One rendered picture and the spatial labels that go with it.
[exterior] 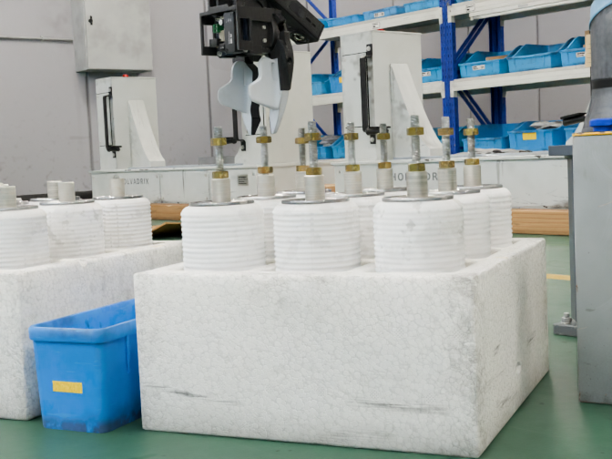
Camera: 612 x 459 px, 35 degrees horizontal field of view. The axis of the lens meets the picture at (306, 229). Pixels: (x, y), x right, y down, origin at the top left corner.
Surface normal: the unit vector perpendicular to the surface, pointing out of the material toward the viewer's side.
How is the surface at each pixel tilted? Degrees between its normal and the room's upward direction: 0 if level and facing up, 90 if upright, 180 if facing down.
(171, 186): 90
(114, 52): 90
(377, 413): 90
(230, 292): 90
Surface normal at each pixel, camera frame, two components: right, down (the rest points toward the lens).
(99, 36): 0.65, 0.03
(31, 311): 0.90, -0.01
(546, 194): -0.76, 0.08
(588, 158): -0.40, 0.09
